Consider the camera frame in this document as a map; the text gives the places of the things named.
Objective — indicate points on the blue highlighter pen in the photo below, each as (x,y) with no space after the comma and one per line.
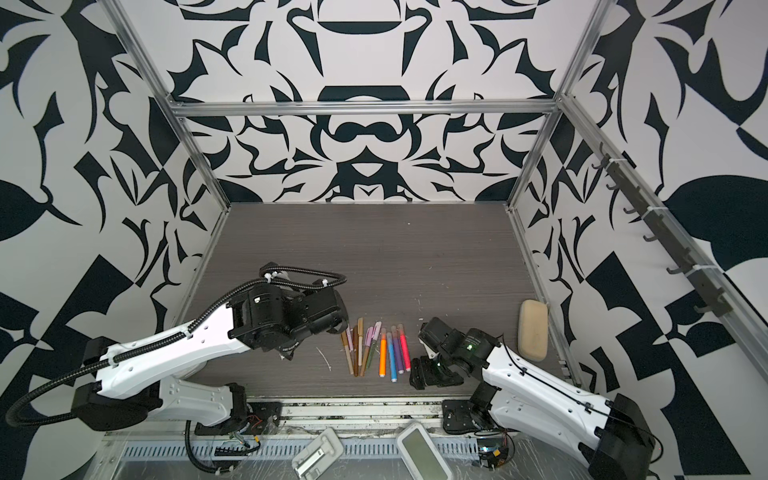
(393,372)

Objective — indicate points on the purple highlighter pen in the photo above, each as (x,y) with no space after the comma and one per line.
(397,350)

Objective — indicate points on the brown marker pen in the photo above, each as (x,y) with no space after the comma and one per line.
(354,349)

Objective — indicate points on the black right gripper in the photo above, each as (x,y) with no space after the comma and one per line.
(421,374)

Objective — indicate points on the tan marker pen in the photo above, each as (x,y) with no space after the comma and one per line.
(349,360)

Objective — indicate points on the grey screen device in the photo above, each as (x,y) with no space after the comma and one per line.
(420,454)

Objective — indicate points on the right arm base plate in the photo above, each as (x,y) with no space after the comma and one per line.
(464,417)

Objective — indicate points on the pink highlighter pen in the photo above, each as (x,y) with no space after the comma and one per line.
(404,348)

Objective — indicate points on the orange highlighter pen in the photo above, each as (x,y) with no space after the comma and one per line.
(383,350)

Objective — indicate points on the white handheld device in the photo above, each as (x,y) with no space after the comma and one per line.
(318,456)

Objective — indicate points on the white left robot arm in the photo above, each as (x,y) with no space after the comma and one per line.
(147,379)

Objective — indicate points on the beige sponge block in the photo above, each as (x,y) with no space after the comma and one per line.
(533,330)

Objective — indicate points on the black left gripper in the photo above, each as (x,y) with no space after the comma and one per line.
(305,293)

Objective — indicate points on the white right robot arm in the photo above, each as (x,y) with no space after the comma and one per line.
(610,437)

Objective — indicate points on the small circuit board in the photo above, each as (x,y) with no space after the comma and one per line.
(494,451)

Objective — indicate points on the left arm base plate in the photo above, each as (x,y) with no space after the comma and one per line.
(259,418)

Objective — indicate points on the black wall hook rail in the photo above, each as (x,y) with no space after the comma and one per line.
(665,230)

